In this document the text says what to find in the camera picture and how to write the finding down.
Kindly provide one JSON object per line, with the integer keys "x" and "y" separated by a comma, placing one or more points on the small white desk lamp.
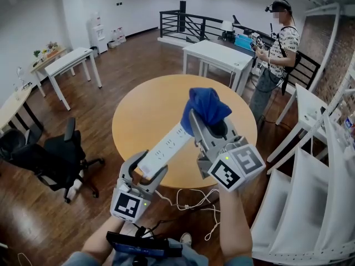
{"x": 19, "y": 73}

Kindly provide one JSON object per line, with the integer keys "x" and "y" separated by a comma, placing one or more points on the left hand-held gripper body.
{"x": 126, "y": 205}

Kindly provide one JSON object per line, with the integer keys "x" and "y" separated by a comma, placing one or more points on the black pillar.
{"x": 182, "y": 12}

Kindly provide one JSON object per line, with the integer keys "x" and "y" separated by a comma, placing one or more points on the small potted plants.
{"x": 48, "y": 48}

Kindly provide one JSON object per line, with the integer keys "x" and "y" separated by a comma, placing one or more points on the black slatted chair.
{"x": 306, "y": 71}

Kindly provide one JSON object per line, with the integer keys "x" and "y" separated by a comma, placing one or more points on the blue cloth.
{"x": 206, "y": 105}

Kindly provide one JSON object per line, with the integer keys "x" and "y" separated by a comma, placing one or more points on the round wooden table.
{"x": 149, "y": 107}

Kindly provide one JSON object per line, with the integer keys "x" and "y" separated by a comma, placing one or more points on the black metal railing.
{"x": 183, "y": 23}

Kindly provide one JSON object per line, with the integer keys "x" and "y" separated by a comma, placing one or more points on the blue plastic bins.
{"x": 244, "y": 41}

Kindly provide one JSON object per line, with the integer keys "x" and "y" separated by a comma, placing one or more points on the white water dispenser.
{"x": 97, "y": 35}

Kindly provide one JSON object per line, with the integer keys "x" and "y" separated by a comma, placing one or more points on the person's right forearm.
{"x": 234, "y": 226}

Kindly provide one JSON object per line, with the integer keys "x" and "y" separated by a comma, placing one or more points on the white power strip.
{"x": 166, "y": 145}

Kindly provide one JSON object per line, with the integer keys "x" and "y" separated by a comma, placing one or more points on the person's blue-grey shirt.
{"x": 191, "y": 256}

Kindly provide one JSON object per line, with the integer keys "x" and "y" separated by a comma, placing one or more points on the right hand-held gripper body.
{"x": 222, "y": 151}

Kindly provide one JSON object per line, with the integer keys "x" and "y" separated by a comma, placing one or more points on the clear water bottles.
{"x": 118, "y": 36}

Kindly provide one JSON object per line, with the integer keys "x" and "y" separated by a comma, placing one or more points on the black chest-mounted device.
{"x": 138, "y": 245}

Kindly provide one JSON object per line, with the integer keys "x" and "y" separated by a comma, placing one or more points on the person's left forearm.
{"x": 101, "y": 237}

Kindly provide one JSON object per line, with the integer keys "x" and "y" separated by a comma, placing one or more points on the light wooden side table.
{"x": 41, "y": 64}

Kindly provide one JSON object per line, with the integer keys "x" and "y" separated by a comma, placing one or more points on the white rectangular table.
{"x": 306, "y": 104}
{"x": 216, "y": 53}
{"x": 69, "y": 58}

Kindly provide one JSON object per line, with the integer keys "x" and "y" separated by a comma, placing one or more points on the beige curved desk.
{"x": 14, "y": 104}

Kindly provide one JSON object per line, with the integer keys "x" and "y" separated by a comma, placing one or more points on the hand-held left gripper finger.
{"x": 125, "y": 169}
{"x": 157, "y": 177}

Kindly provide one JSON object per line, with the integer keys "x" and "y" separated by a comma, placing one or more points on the person's white shoe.
{"x": 186, "y": 238}

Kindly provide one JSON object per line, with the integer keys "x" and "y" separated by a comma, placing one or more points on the white metal shelf rack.
{"x": 305, "y": 193}

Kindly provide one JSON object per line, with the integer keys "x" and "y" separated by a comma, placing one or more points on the white table lamp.
{"x": 227, "y": 26}

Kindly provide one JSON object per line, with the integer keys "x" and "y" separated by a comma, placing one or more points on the black office chair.
{"x": 14, "y": 140}
{"x": 59, "y": 154}

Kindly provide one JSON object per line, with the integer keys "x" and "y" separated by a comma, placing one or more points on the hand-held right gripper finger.
{"x": 231, "y": 130}
{"x": 200, "y": 132}

